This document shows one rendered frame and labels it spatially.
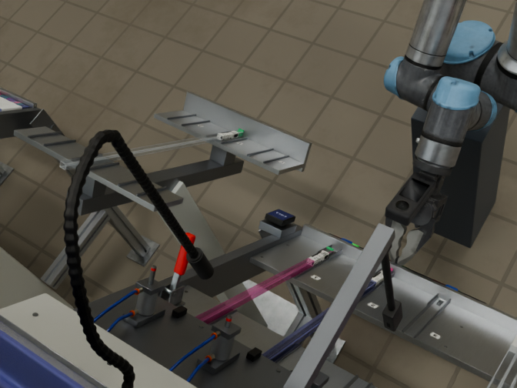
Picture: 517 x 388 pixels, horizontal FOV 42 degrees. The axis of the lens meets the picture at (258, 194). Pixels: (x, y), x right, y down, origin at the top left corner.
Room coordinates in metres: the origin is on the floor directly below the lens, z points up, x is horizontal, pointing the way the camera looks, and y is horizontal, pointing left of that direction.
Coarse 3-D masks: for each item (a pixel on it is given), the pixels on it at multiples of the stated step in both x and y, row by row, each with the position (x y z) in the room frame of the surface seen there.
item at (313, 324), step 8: (368, 288) 0.45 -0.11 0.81; (312, 320) 0.38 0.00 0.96; (320, 320) 0.37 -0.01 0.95; (304, 328) 0.36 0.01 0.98; (312, 328) 0.36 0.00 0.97; (288, 336) 0.35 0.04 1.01; (296, 336) 0.34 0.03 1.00; (304, 336) 0.35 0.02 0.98; (280, 344) 0.33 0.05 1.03; (288, 344) 0.33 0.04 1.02; (296, 344) 0.34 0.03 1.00; (272, 352) 0.32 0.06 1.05; (280, 352) 0.32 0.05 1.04; (272, 360) 0.31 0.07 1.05
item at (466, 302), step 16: (320, 240) 0.62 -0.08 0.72; (336, 240) 0.60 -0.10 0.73; (352, 256) 0.56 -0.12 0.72; (400, 272) 0.49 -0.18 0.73; (432, 288) 0.43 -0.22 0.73; (448, 288) 0.42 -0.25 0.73; (464, 304) 0.39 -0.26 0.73; (480, 304) 0.37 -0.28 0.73; (496, 320) 0.34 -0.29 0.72; (512, 320) 0.32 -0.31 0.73
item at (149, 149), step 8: (200, 136) 0.89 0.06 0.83; (208, 136) 0.89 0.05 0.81; (216, 136) 0.90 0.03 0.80; (240, 136) 0.93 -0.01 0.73; (160, 144) 0.84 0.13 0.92; (168, 144) 0.84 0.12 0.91; (176, 144) 0.84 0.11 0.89; (184, 144) 0.85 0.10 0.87; (192, 144) 0.86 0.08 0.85; (200, 144) 0.87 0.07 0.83; (112, 152) 0.78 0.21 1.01; (136, 152) 0.79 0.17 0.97; (144, 152) 0.80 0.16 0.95; (152, 152) 0.81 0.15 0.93; (64, 160) 0.74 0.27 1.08; (72, 160) 0.74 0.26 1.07; (96, 160) 0.75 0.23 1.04; (104, 160) 0.76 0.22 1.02; (112, 160) 0.77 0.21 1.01; (64, 168) 0.73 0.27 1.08; (72, 168) 0.73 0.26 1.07
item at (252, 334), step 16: (192, 288) 0.48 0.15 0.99; (192, 304) 0.44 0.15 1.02; (208, 304) 0.44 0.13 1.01; (240, 320) 0.40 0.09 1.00; (240, 336) 0.36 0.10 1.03; (256, 336) 0.36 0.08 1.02; (272, 336) 0.36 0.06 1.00; (288, 352) 0.32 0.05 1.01; (288, 368) 0.29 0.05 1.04; (336, 368) 0.28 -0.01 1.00; (336, 384) 0.26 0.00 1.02; (352, 384) 0.25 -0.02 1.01; (368, 384) 0.25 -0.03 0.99
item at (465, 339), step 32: (256, 256) 0.57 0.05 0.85; (288, 256) 0.57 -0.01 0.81; (320, 288) 0.46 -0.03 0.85; (384, 288) 0.45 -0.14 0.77; (416, 288) 0.45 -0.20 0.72; (416, 320) 0.36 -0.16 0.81; (448, 320) 0.35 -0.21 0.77; (480, 320) 0.35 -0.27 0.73; (448, 352) 0.28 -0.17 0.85; (480, 352) 0.28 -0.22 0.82
